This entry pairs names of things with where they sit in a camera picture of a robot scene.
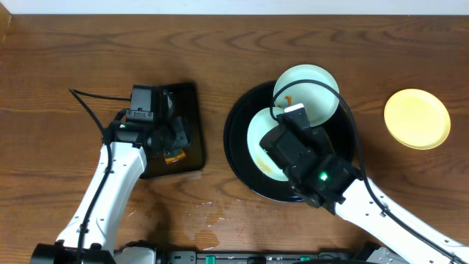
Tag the light blue plate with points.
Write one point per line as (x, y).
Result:
(319, 102)
(259, 126)

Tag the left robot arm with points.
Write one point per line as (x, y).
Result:
(90, 236)

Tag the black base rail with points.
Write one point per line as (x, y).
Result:
(256, 257)

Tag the orange green scrub sponge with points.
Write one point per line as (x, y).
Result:
(175, 157)

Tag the black round tray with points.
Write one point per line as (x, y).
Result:
(338, 128)

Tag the yellow plate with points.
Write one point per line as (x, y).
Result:
(417, 119)

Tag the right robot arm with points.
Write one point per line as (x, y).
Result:
(325, 180)

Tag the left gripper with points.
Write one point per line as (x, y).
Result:
(182, 131)

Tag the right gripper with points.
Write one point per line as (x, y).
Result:
(322, 140)

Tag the black rectangular tray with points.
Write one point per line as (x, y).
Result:
(185, 105)

